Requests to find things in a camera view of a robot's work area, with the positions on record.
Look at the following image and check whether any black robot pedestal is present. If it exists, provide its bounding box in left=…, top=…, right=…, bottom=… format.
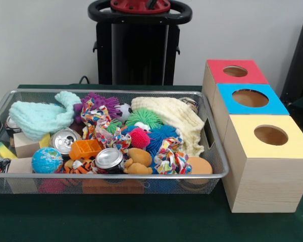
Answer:
left=87, top=0, right=193, bottom=86

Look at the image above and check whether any silver mesh bin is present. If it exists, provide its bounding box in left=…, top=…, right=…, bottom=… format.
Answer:
left=0, top=88, right=230, bottom=195

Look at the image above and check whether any cream cloth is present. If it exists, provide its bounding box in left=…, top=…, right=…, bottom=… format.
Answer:
left=130, top=96, right=205, bottom=157

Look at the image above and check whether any wooden box with three holes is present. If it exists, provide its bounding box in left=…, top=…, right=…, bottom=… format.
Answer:
left=201, top=59, right=303, bottom=214

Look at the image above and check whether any dark green cloth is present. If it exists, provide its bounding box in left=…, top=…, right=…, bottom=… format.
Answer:
left=0, top=84, right=303, bottom=242

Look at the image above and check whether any small soccer ball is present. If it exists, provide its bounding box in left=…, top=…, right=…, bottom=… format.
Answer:
left=114, top=102, right=133, bottom=122

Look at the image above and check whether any mint green cloth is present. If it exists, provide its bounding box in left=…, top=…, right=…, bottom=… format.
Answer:
left=9, top=91, right=82, bottom=141

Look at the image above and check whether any purple spiky ball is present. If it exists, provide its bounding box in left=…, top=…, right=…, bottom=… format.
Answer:
left=74, top=92, right=122, bottom=124

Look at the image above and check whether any orange plush toy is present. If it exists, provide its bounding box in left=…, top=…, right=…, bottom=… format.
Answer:
left=123, top=147, right=154, bottom=175

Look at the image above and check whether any blue globe ball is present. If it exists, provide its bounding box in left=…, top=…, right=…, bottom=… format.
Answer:
left=31, top=147, right=64, bottom=174

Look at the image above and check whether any orange plastic crate toy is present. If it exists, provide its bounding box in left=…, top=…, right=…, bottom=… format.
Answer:
left=69, top=138, right=105, bottom=161

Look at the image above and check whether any silver drink can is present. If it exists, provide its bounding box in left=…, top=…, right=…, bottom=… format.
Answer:
left=94, top=147, right=126, bottom=174
left=50, top=128, right=81, bottom=155

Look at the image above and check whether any colourful knotted rope toy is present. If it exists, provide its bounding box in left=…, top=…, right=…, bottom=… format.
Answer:
left=80, top=98, right=132, bottom=154

